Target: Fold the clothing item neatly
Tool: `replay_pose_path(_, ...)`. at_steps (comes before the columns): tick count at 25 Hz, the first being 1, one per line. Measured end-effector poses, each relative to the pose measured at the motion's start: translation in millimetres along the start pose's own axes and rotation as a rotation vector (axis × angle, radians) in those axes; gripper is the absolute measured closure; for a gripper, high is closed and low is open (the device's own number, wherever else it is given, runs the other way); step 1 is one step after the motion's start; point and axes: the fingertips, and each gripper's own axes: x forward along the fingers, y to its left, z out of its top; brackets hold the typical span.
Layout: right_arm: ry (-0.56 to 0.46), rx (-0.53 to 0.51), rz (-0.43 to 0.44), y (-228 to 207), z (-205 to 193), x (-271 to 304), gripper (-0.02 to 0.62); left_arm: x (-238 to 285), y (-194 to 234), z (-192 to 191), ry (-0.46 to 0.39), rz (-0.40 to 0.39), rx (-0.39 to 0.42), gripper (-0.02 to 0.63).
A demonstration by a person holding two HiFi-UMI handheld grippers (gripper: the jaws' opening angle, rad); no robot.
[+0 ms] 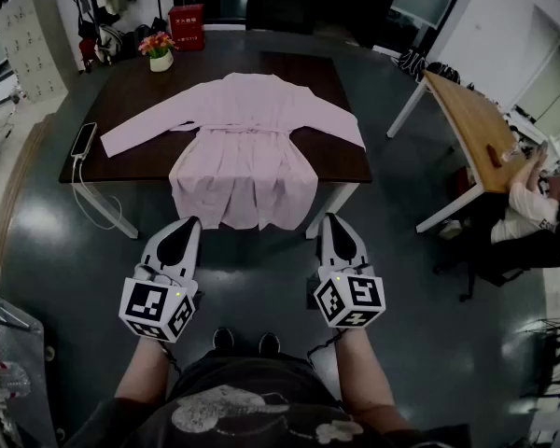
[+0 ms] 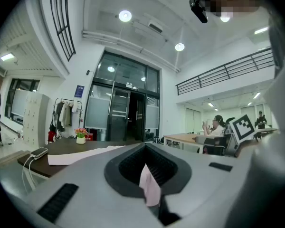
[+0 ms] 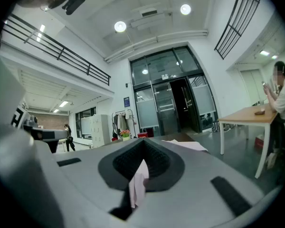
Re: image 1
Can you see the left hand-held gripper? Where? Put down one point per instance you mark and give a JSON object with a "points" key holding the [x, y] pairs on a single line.
{"points": [[144, 299]]}

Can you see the person's left black shoe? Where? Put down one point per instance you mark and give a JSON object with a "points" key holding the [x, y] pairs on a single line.
{"points": [[224, 339]]}

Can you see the white locker cabinet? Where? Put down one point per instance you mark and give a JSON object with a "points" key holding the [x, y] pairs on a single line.
{"points": [[32, 49]]}

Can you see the clear plastic cart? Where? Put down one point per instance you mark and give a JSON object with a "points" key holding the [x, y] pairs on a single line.
{"points": [[14, 343]]}

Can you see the red box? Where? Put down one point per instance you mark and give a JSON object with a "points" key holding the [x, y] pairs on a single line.
{"points": [[186, 28]]}

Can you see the red bag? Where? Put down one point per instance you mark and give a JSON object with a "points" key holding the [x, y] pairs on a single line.
{"points": [[88, 51]]}

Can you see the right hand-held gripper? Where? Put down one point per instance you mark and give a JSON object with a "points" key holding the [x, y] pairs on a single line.
{"points": [[364, 294]]}

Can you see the person's right black shoe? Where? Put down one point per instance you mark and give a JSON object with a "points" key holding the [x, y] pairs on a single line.
{"points": [[269, 343]]}

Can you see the person's right forearm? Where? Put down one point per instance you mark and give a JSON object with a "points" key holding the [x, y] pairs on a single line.
{"points": [[364, 376]]}

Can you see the light wooden table white frame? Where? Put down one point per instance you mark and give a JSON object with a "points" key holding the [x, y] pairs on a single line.
{"points": [[476, 119]]}

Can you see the black white striped bag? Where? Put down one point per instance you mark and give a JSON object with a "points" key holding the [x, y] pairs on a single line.
{"points": [[413, 63]]}

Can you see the black backpack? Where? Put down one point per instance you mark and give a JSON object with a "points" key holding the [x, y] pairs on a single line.
{"points": [[137, 40]]}

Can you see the person's left forearm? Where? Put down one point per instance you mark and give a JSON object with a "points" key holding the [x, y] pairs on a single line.
{"points": [[144, 367]]}

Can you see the person's black shoe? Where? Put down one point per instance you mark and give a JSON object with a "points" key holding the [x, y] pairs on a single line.
{"points": [[269, 343], [224, 339]]}

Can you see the smartphone on white power bank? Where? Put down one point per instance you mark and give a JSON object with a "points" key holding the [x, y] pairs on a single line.
{"points": [[84, 139]]}

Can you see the white pot of pink flowers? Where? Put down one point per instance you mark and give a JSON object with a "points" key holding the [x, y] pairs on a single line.
{"points": [[161, 56]]}

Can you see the pink robe garment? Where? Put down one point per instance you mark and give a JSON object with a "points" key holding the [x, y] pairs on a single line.
{"points": [[242, 157]]}

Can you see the person's black printed shirt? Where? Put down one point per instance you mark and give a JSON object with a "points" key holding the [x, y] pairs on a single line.
{"points": [[242, 390]]}

